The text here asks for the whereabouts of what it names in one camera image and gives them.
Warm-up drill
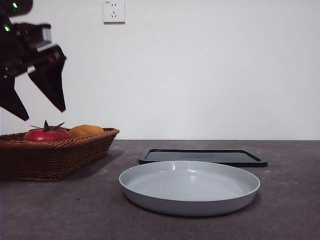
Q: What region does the orange bread roll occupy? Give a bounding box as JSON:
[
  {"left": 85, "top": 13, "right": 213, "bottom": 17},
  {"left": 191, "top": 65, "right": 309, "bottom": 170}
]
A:
[{"left": 67, "top": 124, "right": 105, "bottom": 140}]

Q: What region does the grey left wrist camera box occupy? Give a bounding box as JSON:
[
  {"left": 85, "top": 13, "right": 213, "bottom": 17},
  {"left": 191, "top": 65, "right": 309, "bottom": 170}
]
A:
[{"left": 40, "top": 24, "right": 53, "bottom": 41}]

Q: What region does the brown wicker basket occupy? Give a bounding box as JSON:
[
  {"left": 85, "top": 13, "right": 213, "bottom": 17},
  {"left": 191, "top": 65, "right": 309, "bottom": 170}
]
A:
[{"left": 0, "top": 127, "right": 120, "bottom": 182}]

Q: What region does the black rectangular tray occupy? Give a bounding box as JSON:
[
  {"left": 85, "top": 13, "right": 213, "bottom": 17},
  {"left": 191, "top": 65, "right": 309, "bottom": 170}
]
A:
[{"left": 138, "top": 148, "right": 269, "bottom": 168}]

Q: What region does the grey round plate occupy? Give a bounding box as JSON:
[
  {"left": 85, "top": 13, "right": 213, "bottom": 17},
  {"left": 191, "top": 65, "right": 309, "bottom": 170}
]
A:
[{"left": 118, "top": 160, "right": 261, "bottom": 217}]

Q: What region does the red tomato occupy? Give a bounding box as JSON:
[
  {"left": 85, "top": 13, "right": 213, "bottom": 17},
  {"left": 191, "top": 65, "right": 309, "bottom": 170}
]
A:
[{"left": 23, "top": 120, "right": 71, "bottom": 142}]

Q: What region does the white wall socket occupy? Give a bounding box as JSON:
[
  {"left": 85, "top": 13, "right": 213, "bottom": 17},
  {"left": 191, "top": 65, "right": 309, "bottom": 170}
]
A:
[{"left": 103, "top": 0, "right": 126, "bottom": 25}]

